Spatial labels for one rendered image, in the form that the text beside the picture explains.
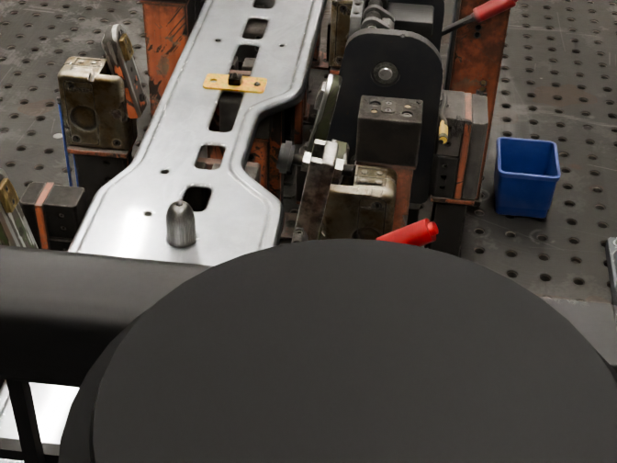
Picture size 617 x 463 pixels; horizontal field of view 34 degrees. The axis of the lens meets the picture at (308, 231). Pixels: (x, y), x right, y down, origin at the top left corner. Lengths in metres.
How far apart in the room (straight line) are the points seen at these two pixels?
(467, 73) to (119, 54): 0.54
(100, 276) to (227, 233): 0.90
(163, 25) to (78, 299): 1.50
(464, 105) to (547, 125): 0.73
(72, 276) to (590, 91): 1.89
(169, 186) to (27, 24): 1.12
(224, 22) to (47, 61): 0.64
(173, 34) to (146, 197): 0.58
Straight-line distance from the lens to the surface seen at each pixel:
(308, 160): 0.87
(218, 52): 1.47
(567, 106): 2.02
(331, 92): 1.20
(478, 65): 1.56
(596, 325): 0.22
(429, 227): 0.91
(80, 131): 1.39
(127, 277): 0.23
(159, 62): 1.75
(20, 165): 1.81
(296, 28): 1.54
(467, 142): 1.21
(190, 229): 1.10
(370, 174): 1.10
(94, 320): 0.22
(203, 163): 1.26
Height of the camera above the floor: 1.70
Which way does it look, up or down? 38 degrees down
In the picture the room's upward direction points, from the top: 2 degrees clockwise
